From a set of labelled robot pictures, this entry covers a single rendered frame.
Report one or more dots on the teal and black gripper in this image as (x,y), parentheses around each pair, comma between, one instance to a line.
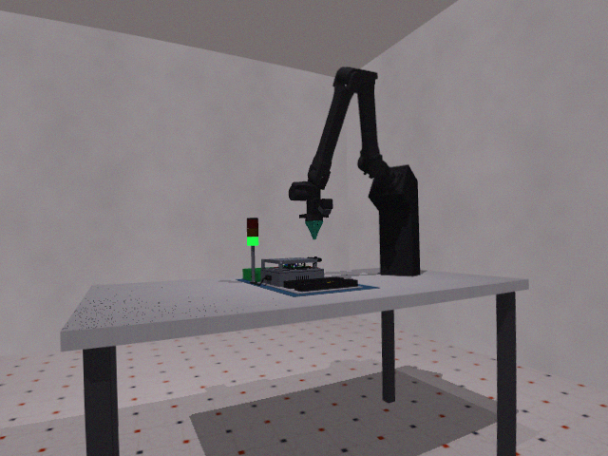
(313,222)

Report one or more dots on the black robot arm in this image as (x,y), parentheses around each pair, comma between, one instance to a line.
(370,161)

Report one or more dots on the green bin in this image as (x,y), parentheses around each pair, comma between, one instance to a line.
(247,274)

